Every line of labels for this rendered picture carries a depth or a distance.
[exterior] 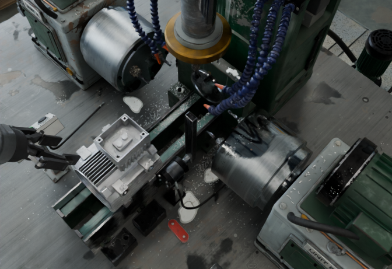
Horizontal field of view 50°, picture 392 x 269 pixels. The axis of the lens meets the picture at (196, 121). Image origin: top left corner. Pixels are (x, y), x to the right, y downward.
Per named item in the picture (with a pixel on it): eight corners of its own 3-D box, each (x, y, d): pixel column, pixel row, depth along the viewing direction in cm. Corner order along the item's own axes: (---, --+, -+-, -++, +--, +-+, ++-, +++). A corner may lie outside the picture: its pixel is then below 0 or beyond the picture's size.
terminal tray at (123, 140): (127, 125, 129) (123, 112, 123) (151, 146, 125) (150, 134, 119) (97, 150, 124) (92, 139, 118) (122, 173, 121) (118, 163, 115)
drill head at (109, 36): (114, 20, 171) (102, -30, 150) (178, 71, 159) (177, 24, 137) (63, 55, 162) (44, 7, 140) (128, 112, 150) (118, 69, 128)
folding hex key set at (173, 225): (191, 238, 139) (191, 236, 138) (183, 244, 138) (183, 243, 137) (173, 219, 142) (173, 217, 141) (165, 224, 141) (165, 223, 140)
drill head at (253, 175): (238, 119, 149) (247, 77, 127) (336, 196, 135) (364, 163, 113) (189, 166, 140) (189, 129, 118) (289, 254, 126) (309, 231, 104)
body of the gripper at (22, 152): (23, 143, 90) (52, 146, 99) (0, 119, 93) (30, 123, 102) (3, 170, 91) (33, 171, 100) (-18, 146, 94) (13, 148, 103)
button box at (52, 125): (58, 123, 137) (48, 111, 134) (65, 127, 131) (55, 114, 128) (13, 159, 130) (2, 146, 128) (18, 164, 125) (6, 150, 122)
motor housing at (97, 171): (124, 139, 144) (116, 110, 127) (164, 175, 137) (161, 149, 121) (78, 180, 136) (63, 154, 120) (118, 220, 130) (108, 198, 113)
